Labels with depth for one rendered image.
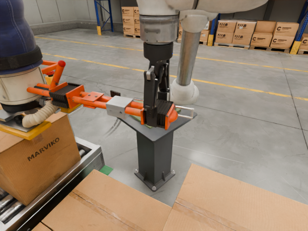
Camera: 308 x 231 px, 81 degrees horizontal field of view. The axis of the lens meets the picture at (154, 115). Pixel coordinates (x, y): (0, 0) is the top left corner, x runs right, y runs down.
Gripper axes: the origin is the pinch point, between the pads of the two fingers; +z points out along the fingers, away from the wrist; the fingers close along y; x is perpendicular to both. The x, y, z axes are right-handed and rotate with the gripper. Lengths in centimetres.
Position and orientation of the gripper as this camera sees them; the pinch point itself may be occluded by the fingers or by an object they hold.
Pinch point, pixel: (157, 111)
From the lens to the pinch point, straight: 55.7
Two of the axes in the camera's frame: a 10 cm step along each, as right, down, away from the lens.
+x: 9.3, 2.0, -3.1
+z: 0.0, 8.4, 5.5
